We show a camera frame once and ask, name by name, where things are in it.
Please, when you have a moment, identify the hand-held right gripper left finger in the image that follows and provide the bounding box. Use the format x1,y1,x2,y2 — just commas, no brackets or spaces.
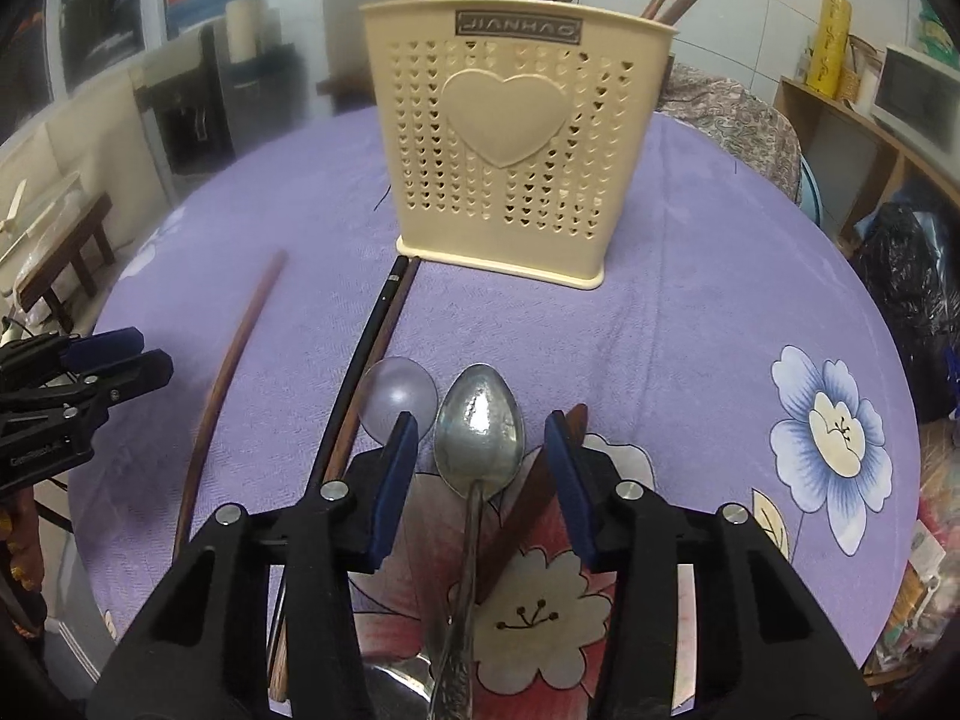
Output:
86,411,421,720

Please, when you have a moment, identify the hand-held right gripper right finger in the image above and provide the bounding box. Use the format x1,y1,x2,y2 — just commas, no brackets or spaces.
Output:
544,409,878,720

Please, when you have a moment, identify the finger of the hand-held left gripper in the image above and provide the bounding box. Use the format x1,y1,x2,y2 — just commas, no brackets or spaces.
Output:
0,326,146,392
0,348,176,440

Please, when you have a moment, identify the black chopstick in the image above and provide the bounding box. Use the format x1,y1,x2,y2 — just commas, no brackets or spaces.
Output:
304,255,410,502

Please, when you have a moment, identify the cream perforated cutlery holder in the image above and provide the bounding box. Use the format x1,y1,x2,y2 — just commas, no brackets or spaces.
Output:
359,0,680,291

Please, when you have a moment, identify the person's left hand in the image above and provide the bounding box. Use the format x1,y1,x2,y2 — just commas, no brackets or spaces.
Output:
0,490,39,593

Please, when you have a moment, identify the small wooden stool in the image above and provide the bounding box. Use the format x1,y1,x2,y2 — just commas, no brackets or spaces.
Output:
13,190,119,314

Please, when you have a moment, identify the grey water dispenser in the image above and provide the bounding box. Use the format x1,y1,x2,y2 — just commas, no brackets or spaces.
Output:
133,37,302,175

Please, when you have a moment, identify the sliding window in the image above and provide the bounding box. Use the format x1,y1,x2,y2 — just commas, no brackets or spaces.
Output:
41,0,167,95

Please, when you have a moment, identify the paper cup dispenser tube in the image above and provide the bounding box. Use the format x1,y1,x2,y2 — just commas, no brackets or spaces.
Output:
224,0,261,62

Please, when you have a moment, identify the colourful plastic bag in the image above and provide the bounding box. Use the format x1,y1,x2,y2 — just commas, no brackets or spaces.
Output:
862,420,960,691

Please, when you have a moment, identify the blue plastic basin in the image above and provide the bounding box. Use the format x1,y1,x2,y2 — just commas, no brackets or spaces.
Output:
793,156,824,227

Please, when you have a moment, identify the black plastic bag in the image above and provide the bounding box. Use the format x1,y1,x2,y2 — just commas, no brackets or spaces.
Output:
850,201,960,425

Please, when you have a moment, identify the patterned cloth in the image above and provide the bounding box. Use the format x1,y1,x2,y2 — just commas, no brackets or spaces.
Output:
658,62,805,205

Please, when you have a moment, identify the wooden shelf unit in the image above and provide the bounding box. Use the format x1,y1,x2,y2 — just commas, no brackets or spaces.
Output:
771,73,960,263

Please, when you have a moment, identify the glass jar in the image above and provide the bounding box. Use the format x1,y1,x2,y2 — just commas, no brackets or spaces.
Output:
835,33,884,107

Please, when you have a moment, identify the yellow roll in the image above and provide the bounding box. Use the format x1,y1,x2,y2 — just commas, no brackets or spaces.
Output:
805,0,854,100

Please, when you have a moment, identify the white microwave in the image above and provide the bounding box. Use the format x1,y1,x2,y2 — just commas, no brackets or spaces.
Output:
868,43,960,160

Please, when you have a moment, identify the green noodle cup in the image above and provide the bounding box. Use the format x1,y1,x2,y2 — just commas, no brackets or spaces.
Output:
918,1,960,62

